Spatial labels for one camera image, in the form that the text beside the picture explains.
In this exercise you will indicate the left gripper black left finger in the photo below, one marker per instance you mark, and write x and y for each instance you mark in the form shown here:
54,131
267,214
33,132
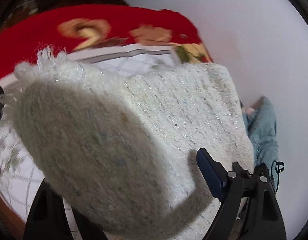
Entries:
47,218

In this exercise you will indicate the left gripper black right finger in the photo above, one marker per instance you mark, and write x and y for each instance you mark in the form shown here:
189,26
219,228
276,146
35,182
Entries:
250,195

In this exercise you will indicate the light blue quilt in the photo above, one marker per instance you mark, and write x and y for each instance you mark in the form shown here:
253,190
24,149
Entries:
261,128

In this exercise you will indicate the white diamond-pattern floral mat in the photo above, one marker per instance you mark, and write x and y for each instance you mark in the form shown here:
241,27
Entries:
19,177

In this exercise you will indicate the red floral blanket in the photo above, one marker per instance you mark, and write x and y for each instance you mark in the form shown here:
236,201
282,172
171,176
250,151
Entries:
92,26

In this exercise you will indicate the white fuzzy knit sweater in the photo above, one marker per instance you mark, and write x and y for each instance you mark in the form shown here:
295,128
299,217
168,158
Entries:
121,149

